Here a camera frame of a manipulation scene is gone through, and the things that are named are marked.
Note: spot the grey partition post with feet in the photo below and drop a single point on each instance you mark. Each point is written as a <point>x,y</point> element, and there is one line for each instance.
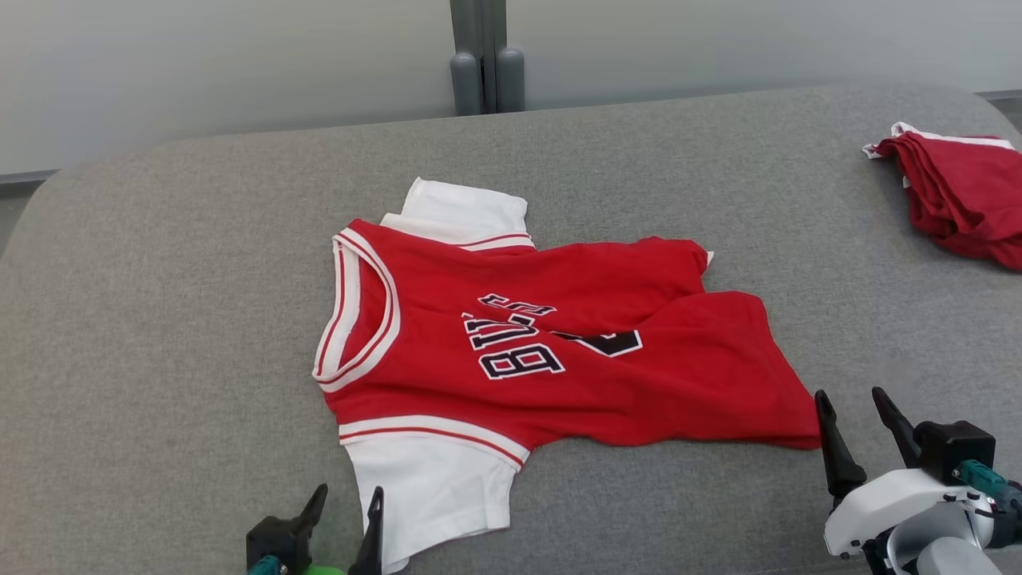
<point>485,56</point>

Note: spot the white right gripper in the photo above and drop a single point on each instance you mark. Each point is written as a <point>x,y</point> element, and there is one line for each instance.
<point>894,503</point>

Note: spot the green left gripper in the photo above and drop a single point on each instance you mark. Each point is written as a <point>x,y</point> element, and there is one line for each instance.
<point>326,570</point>

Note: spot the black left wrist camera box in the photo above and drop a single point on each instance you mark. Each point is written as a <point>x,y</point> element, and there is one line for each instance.
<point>275,543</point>

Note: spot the red jersey with white sleeves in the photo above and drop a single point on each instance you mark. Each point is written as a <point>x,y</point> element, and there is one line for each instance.
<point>623,383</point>

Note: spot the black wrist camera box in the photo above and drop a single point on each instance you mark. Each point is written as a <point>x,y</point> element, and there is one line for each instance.
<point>954,447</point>
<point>275,543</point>

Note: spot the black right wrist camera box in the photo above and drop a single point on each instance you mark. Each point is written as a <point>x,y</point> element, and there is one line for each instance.
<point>954,447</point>

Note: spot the red shorts with white trim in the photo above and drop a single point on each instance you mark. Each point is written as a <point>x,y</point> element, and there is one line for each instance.
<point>966,192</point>

